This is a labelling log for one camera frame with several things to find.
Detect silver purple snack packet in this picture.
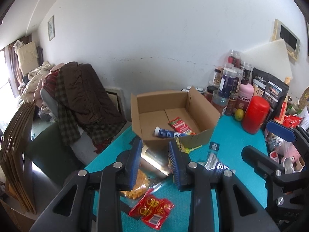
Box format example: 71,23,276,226
204,152,230,173

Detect red snack packet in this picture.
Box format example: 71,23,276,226
128,188,174,230

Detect clear bag yellow crackers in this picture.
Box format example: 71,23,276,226
121,169,154,200

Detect red packet at right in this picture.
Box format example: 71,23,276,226
283,115,303,128

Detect red plastic canister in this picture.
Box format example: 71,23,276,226
241,96,270,134

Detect pink mug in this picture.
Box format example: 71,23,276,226
283,142,305,172

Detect blue white candy tube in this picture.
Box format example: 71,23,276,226
154,127,184,138

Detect red green sachet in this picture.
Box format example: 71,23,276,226
169,117,196,135

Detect black coffee pouch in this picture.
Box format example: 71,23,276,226
251,68,289,121

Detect green lime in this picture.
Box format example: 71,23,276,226
234,109,244,122

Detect pink bottle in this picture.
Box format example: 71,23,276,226
234,83,254,112

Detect small brown spice jar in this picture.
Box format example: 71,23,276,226
225,93,238,116

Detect open cardboard box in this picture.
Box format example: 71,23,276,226
130,87,221,150

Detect jar with brown powder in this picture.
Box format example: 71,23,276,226
211,90,229,116

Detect tall jar dark blue label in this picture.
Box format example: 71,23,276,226
218,68,237,98

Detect tall jar with nuts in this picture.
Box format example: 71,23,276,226
232,67,244,94

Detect tall jar black label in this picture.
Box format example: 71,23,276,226
240,61,252,84

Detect white foam board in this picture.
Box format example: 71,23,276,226
241,39,293,82

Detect brown jacket on chair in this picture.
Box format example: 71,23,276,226
55,62,126,152

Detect wood framed wall panel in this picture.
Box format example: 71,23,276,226
272,19,301,61

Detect small framed wall picture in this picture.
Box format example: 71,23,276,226
48,16,55,41

